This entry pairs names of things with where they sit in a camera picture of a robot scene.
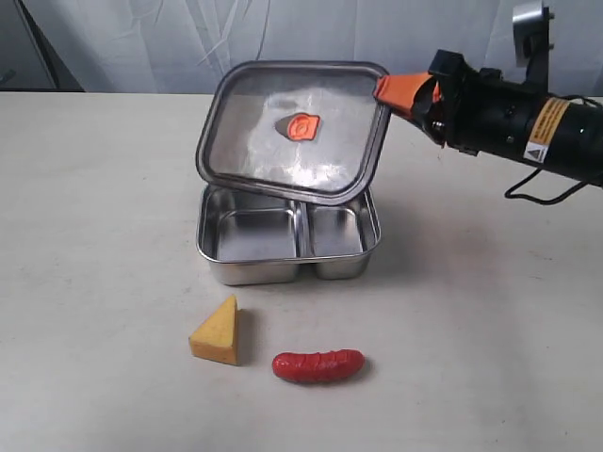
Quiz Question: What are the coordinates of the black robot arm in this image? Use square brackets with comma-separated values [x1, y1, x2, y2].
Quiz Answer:
[374, 50, 602, 186]

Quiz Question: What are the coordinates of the yellow cheese wedge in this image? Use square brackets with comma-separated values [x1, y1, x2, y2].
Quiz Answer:
[188, 296, 238, 365]

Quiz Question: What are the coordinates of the stainless steel lunch box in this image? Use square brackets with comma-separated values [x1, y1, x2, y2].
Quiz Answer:
[197, 186, 382, 286]

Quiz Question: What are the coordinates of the dark lid with orange valve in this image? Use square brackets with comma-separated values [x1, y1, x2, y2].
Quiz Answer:
[195, 60, 391, 206]

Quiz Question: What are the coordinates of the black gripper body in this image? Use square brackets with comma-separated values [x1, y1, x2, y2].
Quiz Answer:
[428, 49, 548, 165]

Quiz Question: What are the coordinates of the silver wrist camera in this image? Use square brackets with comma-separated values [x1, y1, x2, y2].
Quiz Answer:
[512, 1, 554, 92]

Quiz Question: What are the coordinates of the red toy sausage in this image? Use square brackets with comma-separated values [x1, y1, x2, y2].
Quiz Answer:
[271, 349, 366, 383]

